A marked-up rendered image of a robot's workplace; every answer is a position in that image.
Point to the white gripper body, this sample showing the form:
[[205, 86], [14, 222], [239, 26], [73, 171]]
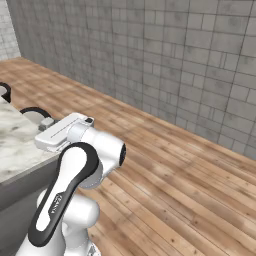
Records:
[[55, 135]]

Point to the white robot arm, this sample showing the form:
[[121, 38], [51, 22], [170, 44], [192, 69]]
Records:
[[100, 150]]

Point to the marble-topped grey dining counter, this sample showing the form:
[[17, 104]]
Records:
[[15, 143]]

